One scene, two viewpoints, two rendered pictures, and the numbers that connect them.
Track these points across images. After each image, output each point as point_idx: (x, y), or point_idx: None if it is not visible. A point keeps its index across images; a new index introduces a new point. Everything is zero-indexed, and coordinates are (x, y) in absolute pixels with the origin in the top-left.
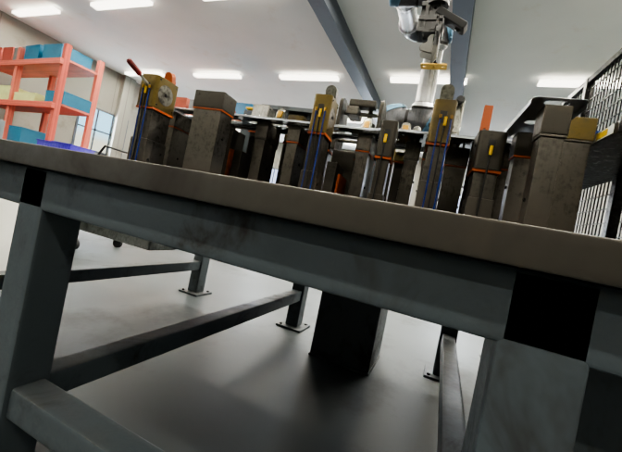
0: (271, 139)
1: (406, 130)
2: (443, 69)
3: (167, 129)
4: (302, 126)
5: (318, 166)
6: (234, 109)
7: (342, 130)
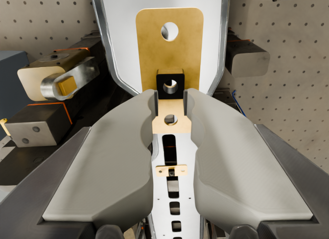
0: (177, 194)
1: (226, 43)
2: (137, 26)
3: (210, 236)
4: (178, 186)
5: (232, 107)
6: (216, 227)
7: (179, 143)
